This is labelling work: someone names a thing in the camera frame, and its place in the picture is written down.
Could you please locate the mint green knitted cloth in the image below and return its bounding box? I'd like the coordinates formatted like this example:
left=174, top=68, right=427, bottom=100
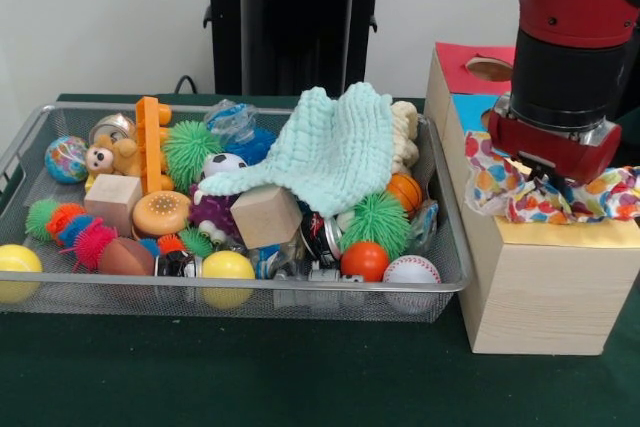
left=199, top=81, right=396, bottom=218

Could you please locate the plain orange ball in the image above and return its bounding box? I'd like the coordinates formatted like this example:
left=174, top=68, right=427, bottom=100
left=340, top=240, right=390, bottom=283

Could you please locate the silver mesh bin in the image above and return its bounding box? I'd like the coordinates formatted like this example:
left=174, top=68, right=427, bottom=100
left=0, top=101, right=474, bottom=324

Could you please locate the dark green side table cloth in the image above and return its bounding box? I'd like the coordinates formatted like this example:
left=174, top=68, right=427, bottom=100
left=619, top=119, right=640, bottom=148

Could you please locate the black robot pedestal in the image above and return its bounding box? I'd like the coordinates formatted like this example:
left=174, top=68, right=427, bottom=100
left=192, top=0, right=396, bottom=98

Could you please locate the toy hamburger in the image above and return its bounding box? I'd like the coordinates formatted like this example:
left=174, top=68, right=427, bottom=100
left=132, top=190, right=192, bottom=239

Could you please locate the small white baseball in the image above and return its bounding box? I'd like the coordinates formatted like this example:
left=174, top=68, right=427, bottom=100
left=382, top=255, right=442, bottom=286

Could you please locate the black cable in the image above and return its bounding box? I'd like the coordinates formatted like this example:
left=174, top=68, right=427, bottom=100
left=174, top=74, right=212, bottom=95

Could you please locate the small orange basketball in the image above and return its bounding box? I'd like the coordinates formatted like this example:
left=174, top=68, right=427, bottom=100
left=387, top=173, right=425, bottom=218

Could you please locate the plain wooden cube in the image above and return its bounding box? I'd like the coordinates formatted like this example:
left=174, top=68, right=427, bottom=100
left=229, top=185, right=304, bottom=251
left=83, top=174, right=145, bottom=238

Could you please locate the plain yellow ball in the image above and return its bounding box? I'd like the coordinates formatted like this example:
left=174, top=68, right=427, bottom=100
left=0, top=244, right=45, bottom=274
left=201, top=250, right=256, bottom=281

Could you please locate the multicoloured rope toy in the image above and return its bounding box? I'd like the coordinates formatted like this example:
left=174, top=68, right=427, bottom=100
left=464, top=130, right=640, bottom=224

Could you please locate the wooden box with three holes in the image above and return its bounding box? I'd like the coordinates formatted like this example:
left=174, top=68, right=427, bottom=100
left=424, top=41, right=640, bottom=356

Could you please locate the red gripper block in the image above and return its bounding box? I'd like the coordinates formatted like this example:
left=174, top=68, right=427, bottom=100
left=487, top=109, right=623, bottom=198

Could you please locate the green spiky rubber ball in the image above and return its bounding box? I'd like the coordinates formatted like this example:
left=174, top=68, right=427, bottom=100
left=339, top=191, right=412, bottom=261

